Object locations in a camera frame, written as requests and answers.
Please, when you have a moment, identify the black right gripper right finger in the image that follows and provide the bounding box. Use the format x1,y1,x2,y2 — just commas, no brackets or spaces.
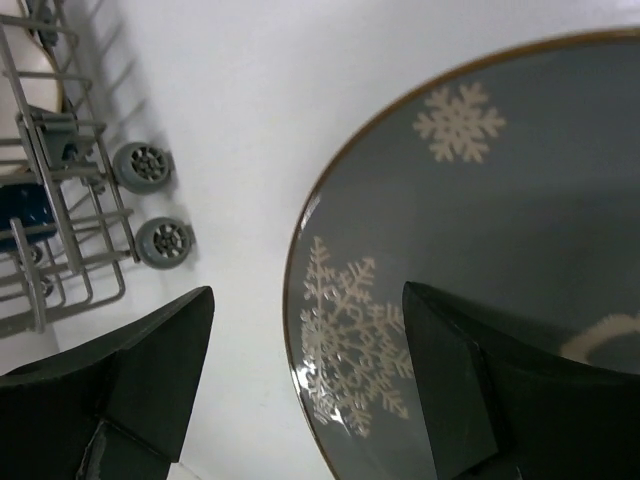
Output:
402,282,639,479

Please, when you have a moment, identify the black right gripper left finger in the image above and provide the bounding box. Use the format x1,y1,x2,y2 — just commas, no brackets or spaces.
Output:
1,286,215,479

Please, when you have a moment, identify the blue shell shaped dish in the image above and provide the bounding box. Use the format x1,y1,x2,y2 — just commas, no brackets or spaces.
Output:
1,183,57,245

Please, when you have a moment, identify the grey tree pattern plate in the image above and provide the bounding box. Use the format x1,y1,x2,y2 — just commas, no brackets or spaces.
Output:
282,28,639,479

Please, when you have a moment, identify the cream divided plate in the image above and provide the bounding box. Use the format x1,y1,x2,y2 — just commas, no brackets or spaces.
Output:
1,25,62,176

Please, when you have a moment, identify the grey wire dish rack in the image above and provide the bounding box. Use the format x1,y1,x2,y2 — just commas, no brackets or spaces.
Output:
1,1,195,337

